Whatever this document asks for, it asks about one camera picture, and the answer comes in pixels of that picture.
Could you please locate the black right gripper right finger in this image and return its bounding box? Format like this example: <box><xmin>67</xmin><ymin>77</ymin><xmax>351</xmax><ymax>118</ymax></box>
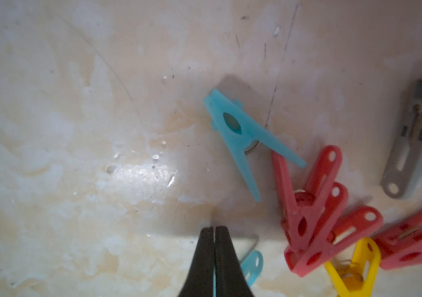
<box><xmin>215</xmin><ymin>226</ymin><xmax>254</xmax><ymax>297</ymax></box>

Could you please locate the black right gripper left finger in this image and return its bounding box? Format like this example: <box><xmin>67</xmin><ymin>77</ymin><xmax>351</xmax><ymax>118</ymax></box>
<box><xmin>178</xmin><ymin>227</ymin><xmax>215</xmax><ymax>297</ymax></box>

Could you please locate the teal clothespin pile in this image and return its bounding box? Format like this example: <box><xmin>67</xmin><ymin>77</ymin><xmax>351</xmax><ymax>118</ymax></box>
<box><xmin>239</xmin><ymin>234</ymin><xmax>264</xmax><ymax>288</ymax></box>

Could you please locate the red clothespin pile lower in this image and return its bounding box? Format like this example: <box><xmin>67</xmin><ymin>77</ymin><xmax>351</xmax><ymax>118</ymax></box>
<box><xmin>284</xmin><ymin>182</ymin><xmax>384</xmax><ymax>277</ymax></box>

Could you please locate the yellow clothespin right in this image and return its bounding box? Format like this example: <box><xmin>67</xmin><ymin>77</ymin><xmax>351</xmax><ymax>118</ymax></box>
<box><xmin>324</xmin><ymin>238</ymin><xmax>382</xmax><ymax>297</ymax></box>

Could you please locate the teal clothespin upper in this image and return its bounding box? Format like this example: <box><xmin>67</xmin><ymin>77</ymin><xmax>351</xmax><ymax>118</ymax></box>
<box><xmin>204</xmin><ymin>89</ymin><xmax>307</xmax><ymax>202</ymax></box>

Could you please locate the red clothespin right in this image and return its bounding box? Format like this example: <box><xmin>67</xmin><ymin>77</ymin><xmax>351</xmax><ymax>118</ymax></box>
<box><xmin>373</xmin><ymin>210</ymin><xmax>422</xmax><ymax>270</ymax></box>

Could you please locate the grey clothespin right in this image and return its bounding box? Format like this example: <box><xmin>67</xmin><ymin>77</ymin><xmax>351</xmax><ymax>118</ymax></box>
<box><xmin>380</xmin><ymin>79</ymin><xmax>422</xmax><ymax>199</ymax></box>

